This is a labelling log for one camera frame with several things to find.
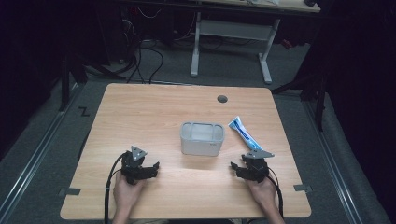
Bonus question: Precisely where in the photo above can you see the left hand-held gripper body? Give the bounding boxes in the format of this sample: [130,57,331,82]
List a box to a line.
[120,145,151,186]

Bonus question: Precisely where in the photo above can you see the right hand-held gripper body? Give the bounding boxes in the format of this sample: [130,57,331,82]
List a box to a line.
[241,149,276,184]

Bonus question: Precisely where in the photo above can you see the white and blue toothpaste tube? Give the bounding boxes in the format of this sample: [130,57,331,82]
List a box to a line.
[227,116,265,153]

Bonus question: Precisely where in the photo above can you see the white toothbrush holder box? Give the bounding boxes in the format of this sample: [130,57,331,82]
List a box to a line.
[179,121,226,157]

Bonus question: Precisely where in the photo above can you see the person's right hand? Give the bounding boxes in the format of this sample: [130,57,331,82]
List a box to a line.
[247,176,278,217]

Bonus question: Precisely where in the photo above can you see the person's left hand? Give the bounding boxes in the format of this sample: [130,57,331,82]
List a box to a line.
[112,171,148,217]

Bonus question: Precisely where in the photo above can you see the grey tape piece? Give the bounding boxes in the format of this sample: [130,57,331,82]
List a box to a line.
[292,184,313,193]
[58,187,81,197]

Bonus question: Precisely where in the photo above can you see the black metal stand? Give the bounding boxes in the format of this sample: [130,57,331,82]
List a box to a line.
[58,50,89,112]
[270,69,329,133]

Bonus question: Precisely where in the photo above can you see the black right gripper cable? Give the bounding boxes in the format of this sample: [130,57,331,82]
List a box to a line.
[265,167,285,218]

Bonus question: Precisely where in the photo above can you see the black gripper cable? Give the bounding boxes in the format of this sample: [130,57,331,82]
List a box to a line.
[104,151,129,224]
[265,167,285,218]

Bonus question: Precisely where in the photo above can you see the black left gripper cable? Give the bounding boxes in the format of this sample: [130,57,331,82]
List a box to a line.
[104,151,129,224]

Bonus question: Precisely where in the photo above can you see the metal floor rail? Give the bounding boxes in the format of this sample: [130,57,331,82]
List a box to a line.
[302,100,366,224]
[0,83,82,220]

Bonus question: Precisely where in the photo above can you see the black floor cables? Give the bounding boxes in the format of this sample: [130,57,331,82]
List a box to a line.
[122,38,165,85]

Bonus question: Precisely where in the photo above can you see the desk with white metal frame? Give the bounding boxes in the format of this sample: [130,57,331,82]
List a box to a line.
[120,0,321,85]

